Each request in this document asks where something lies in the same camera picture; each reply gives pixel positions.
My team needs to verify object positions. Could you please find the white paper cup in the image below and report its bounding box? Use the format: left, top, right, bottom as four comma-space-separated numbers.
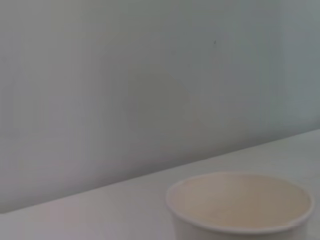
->
164, 170, 315, 240

